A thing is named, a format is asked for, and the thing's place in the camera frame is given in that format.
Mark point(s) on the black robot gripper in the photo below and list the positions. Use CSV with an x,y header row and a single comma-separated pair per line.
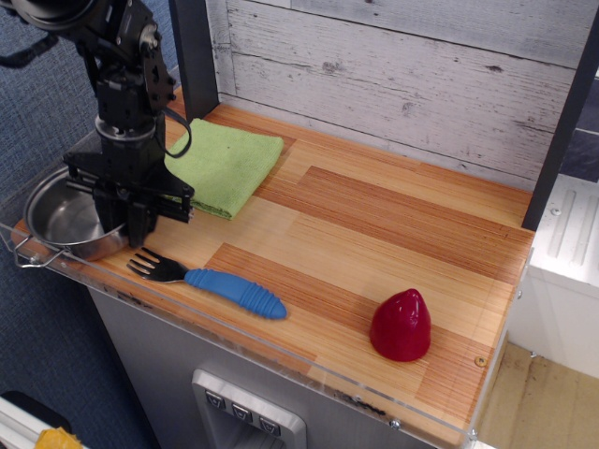
x,y
129,182

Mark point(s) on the stainless steel sauce pot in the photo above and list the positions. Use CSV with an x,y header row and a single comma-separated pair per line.
x,y
61,219

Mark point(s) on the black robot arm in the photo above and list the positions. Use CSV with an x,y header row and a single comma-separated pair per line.
x,y
120,45

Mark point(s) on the green folded cloth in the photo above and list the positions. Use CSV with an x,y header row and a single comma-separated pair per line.
x,y
223,165

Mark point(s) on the clear acrylic edge guard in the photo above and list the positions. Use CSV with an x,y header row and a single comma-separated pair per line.
x,y
335,230

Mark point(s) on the grey cabinet with dispenser panel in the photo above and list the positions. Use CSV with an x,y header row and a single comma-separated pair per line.
x,y
199,392

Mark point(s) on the yellow object bottom left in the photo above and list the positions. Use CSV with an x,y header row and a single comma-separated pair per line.
x,y
57,438

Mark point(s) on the red plastic strawberry toy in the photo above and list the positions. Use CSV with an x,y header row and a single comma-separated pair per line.
x,y
401,327

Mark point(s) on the white toy sink unit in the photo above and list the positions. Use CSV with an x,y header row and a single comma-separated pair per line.
x,y
555,312

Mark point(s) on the blue handled metal fork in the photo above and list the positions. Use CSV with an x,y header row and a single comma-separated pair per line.
x,y
248,295

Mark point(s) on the dark left frame post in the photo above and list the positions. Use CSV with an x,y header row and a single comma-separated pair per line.
x,y
192,35

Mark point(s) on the dark frame post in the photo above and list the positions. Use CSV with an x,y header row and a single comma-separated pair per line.
x,y
192,35
572,109

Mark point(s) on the dark right frame post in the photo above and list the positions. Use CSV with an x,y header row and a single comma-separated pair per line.
x,y
572,109

